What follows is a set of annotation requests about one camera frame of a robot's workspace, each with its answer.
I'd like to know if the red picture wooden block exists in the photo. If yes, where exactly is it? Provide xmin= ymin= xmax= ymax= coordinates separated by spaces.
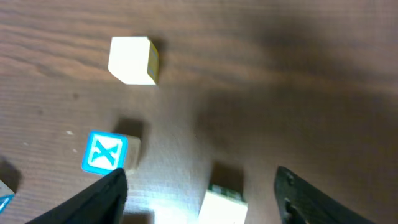
xmin=0 ymin=181 xmax=15 ymax=213

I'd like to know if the blue X wooden block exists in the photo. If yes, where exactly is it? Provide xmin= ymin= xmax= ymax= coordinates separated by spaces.
xmin=81 ymin=130 xmax=141 ymax=175

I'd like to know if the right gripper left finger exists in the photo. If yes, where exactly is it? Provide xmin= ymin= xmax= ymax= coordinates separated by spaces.
xmin=28 ymin=168 xmax=127 ymax=224

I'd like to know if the wooden block mid table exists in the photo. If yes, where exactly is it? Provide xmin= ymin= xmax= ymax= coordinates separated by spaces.
xmin=108 ymin=36 xmax=159 ymax=85

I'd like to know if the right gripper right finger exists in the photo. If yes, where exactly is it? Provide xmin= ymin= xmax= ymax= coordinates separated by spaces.
xmin=274 ymin=166 xmax=372 ymax=224

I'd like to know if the yellow-sided wooden block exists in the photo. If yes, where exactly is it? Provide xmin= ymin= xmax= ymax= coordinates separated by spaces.
xmin=198 ymin=184 xmax=248 ymax=224

